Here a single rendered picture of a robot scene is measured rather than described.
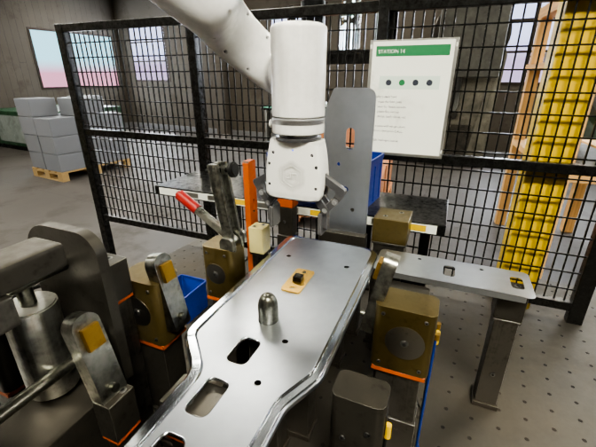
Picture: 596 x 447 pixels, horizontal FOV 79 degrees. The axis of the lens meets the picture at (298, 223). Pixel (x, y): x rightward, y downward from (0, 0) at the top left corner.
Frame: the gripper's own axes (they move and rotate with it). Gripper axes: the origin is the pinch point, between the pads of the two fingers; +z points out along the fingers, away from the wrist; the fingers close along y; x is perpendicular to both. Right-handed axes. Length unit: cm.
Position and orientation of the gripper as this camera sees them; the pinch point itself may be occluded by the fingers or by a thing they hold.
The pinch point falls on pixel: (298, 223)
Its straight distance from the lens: 64.5
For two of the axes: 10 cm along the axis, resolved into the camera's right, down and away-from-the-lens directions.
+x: 3.9, -3.5, 8.5
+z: 0.0, 9.2, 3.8
